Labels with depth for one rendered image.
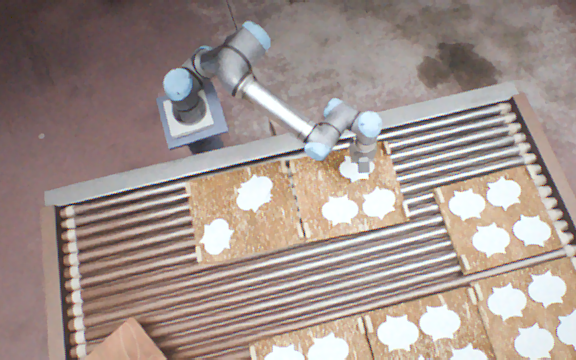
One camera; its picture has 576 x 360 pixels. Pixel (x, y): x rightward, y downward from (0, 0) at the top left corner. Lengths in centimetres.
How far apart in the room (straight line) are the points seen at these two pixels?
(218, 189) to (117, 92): 168
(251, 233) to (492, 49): 238
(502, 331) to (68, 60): 317
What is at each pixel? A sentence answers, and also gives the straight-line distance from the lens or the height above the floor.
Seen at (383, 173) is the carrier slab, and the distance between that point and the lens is 182.
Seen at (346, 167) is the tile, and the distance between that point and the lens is 179.
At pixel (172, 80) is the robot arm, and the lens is 184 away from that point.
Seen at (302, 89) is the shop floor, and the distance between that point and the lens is 307.
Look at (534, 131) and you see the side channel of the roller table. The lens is 209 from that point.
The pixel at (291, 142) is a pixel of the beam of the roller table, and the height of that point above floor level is 92.
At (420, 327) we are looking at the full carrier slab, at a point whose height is 94.
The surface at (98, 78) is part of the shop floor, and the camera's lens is 344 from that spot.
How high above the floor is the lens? 260
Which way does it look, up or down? 69 degrees down
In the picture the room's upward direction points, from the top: 4 degrees counter-clockwise
